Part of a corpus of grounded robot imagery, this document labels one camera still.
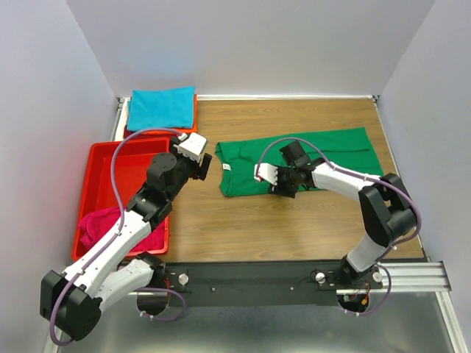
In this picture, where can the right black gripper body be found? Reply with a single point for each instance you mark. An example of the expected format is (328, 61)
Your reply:
(286, 179)

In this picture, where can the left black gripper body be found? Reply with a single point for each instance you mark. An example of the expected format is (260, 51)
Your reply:
(190, 168)

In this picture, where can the green t-shirt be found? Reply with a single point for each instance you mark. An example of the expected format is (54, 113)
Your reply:
(349, 148)

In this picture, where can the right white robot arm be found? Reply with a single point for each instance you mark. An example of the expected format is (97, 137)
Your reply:
(390, 216)

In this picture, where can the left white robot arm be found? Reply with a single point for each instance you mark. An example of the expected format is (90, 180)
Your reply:
(74, 299)

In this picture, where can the folded orange t-shirt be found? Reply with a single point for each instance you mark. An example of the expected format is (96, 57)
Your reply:
(166, 110)

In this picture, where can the folded dark red t-shirt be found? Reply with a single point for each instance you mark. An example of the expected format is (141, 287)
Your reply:
(152, 133)

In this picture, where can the red plastic bin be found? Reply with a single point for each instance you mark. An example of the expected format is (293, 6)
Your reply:
(130, 172)

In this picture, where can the folded blue t-shirt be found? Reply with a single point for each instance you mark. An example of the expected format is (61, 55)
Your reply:
(186, 89)

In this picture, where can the crumpled magenta t-shirt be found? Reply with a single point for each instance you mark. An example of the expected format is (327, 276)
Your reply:
(92, 227)

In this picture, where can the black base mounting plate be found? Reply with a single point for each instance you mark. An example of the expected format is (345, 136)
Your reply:
(249, 284)

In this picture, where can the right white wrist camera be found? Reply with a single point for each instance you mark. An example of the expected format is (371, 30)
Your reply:
(265, 172)

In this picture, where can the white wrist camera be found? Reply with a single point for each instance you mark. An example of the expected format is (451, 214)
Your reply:
(265, 172)
(192, 146)

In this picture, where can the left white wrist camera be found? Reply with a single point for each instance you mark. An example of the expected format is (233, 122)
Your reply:
(192, 146)

